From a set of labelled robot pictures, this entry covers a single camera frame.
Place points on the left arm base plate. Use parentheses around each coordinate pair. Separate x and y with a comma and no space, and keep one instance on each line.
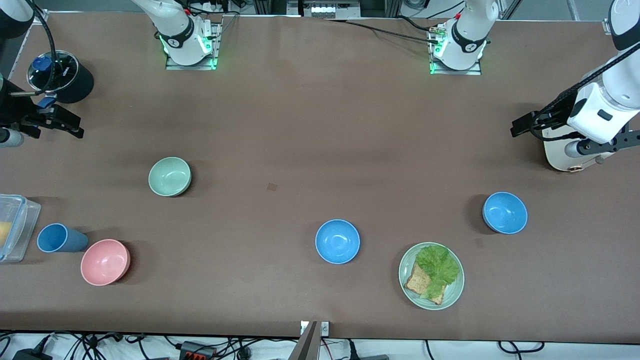
(477,70)

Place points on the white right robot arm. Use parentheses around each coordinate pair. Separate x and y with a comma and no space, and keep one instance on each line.
(180,30)

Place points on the green plate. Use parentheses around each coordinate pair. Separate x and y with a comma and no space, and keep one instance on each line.
(452,292)

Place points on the blue bowl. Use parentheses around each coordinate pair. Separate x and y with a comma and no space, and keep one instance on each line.
(505,212)
(337,241)

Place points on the black power adapter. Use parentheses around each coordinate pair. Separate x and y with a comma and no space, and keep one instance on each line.
(30,355)

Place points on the clear plastic container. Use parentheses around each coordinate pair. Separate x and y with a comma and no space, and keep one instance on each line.
(20,225)

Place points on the pink bowl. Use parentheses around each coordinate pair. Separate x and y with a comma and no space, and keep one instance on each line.
(105,262)

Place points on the white toaster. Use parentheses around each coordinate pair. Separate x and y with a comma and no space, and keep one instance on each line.
(557,157)

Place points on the yellow food in container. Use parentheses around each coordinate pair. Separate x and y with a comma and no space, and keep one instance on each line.
(4,234)

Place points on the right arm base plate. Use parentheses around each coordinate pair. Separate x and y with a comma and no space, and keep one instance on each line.
(216,45)

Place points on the green lettuce leaf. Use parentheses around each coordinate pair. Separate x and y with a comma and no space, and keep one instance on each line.
(438,267)

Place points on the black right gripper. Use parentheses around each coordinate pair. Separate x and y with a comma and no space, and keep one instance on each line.
(15,111)

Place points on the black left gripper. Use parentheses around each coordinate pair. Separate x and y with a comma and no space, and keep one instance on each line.
(556,111)

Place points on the brown bread slice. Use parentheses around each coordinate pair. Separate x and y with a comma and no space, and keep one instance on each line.
(415,283)

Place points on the blue cup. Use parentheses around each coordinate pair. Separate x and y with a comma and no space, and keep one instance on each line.
(62,239)

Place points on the aluminium profile post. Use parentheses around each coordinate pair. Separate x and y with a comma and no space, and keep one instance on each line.
(307,345)

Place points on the black power strip red switches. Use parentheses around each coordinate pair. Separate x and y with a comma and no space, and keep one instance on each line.
(197,351)

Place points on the grey control box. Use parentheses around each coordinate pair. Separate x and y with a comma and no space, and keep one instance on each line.
(325,9)

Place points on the green bowl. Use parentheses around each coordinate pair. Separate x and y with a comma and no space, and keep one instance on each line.
(170,176)

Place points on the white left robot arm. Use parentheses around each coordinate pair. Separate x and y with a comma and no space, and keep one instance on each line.
(467,35)

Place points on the aluminium table edge rail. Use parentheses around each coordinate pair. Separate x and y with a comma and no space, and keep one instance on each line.
(40,17)

